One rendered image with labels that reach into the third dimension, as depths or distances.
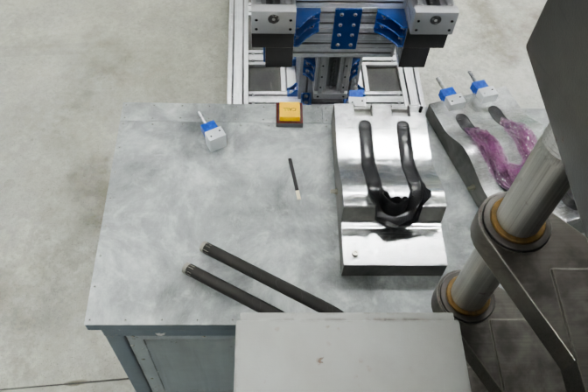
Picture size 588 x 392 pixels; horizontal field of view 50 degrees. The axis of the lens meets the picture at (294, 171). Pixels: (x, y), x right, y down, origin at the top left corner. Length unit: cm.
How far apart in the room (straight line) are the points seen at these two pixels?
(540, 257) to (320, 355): 32
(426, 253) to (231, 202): 53
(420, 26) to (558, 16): 141
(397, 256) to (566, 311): 80
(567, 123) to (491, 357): 56
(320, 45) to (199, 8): 137
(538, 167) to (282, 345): 39
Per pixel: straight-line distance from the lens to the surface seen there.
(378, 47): 226
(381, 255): 162
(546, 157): 78
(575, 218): 178
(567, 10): 65
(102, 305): 165
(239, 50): 292
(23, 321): 260
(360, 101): 191
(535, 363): 112
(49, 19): 356
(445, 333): 89
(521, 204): 84
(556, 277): 90
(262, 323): 86
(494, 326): 112
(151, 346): 183
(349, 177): 166
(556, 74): 66
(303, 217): 172
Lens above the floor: 228
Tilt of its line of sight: 55 degrees down
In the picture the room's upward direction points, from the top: 5 degrees clockwise
